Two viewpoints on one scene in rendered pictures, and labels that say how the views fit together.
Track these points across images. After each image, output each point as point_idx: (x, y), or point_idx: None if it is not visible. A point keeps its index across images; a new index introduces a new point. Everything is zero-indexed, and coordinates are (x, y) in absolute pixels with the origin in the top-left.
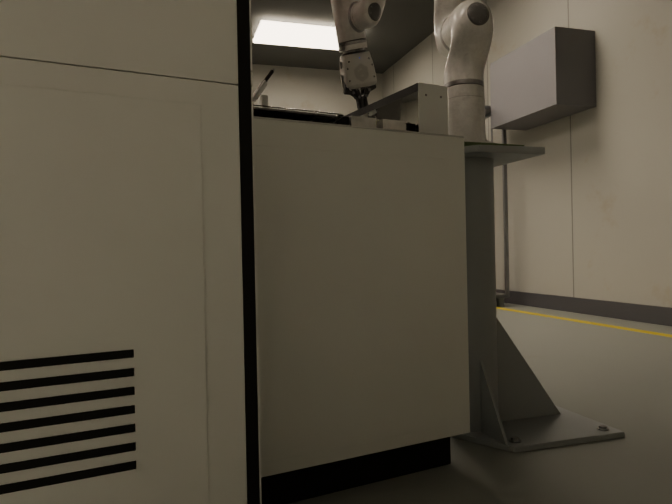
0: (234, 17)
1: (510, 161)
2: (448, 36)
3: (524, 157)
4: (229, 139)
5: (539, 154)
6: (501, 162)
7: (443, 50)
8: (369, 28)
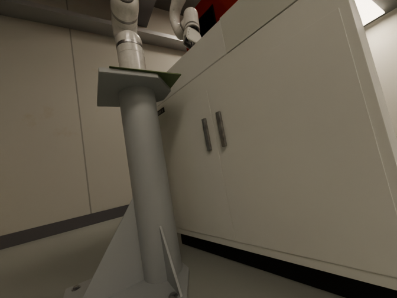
0: None
1: (103, 94)
2: (136, 25)
3: (103, 101)
4: None
5: (100, 106)
6: (107, 93)
7: (136, 16)
8: (181, 35)
